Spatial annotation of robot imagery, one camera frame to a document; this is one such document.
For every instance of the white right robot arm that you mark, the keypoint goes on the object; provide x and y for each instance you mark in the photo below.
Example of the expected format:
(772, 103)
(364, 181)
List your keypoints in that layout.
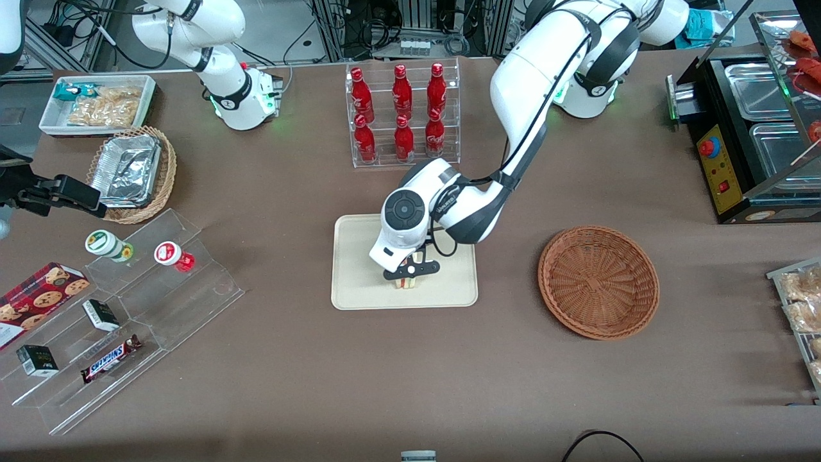
(221, 90)

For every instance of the red lid yogurt cup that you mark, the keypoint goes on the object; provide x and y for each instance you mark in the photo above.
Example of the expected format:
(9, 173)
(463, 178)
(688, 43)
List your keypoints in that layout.
(170, 254)

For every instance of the white rectangular snack bin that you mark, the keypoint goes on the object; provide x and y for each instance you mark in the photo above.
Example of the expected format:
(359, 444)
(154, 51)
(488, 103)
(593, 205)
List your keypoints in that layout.
(51, 122)

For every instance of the grey device at table edge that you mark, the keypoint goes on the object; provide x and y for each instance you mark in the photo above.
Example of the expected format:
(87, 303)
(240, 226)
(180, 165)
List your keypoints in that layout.
(418, 456)

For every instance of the black food warmer case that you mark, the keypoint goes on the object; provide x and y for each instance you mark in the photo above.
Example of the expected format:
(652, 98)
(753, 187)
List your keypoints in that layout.
(705, 96)

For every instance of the white power strip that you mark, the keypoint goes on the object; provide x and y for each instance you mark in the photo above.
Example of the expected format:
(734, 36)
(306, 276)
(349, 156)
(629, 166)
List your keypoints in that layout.
(415, 46)

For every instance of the green lid yogurt cup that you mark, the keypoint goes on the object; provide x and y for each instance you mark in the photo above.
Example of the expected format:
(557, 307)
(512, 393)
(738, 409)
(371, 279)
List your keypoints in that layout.
(104, 243)

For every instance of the teal snack packet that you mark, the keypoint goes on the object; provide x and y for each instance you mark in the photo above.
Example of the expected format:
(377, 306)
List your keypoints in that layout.
(72, 91)

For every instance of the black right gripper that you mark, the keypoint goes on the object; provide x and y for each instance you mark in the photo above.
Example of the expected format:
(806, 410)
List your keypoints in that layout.
(19, 192)

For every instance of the tray of pastries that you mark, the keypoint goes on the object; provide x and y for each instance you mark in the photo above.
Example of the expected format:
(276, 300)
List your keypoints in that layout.
(779, 282)

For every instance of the small black box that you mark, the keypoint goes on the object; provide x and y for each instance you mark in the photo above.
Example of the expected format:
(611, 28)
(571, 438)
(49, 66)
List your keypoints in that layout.
(37, 360)
(101, 314)

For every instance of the red plaid cookie box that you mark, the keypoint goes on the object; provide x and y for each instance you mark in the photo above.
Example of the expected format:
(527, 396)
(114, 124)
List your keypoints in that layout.
(38, 298)

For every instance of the brown round wicker basket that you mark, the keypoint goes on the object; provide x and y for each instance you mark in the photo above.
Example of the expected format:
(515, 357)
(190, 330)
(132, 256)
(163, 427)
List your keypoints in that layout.
(596, 282)

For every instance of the aluminium foil tray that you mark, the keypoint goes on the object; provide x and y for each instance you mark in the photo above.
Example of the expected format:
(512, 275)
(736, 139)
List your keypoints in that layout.
(125, 170)

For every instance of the clear acrylic stepped display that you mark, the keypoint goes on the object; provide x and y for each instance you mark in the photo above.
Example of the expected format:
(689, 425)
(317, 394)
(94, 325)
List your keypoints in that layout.
(192, 301)

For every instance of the bag of rice crackers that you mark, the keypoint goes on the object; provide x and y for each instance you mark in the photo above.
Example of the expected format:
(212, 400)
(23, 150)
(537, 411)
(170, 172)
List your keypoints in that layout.
(106, 110)

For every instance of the light wicker basket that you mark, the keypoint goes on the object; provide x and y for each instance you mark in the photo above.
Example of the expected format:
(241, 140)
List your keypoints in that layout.
(168, 173)

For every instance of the wrapped bread pastry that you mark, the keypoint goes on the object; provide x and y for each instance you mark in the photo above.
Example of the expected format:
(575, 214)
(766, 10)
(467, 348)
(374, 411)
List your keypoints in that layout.
(807, 316)
(805, 283)

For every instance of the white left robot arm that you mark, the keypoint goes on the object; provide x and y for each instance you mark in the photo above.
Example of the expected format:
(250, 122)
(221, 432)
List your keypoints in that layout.
(532, 83)

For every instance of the red cola bottle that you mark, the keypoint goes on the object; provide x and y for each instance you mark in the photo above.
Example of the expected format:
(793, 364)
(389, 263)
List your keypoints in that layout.
(402, 93)
(362, 96)
(437, 91)
(435, 138)
(365, 142)
(404, 142)

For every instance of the clear acrylic bottle rack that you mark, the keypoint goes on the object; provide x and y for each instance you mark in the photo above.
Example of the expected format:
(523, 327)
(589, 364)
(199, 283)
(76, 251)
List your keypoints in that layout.
(385, 160)

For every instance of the Snickers chocolate bar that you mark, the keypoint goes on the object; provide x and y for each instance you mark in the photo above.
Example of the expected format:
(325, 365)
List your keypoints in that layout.
(109, 359)

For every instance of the beige plastic serving tray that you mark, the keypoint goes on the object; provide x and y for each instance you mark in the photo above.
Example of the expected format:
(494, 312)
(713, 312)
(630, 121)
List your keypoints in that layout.
(359, 282)

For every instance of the triangular sandwich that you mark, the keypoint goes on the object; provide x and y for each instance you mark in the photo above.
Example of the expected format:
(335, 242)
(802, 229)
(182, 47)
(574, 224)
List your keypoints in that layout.
(411, 285)

